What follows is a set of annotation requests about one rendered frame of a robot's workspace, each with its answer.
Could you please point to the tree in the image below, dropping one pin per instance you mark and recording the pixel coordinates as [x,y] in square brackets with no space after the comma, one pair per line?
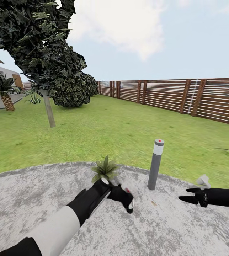
[46,44]
[66,53]
[24,25]

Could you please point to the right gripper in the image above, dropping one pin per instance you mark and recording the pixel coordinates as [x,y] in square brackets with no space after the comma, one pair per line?
[212,196]

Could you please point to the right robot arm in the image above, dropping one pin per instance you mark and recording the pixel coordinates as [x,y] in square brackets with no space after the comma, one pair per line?
[206,195]

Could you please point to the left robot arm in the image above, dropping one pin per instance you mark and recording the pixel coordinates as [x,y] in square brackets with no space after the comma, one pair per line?
[50,238]

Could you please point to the insectifuge atomizer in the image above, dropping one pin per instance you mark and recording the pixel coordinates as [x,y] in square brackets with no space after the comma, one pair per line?
[130,209]

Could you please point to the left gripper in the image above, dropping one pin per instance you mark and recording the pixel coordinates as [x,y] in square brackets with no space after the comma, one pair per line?
[123,196]

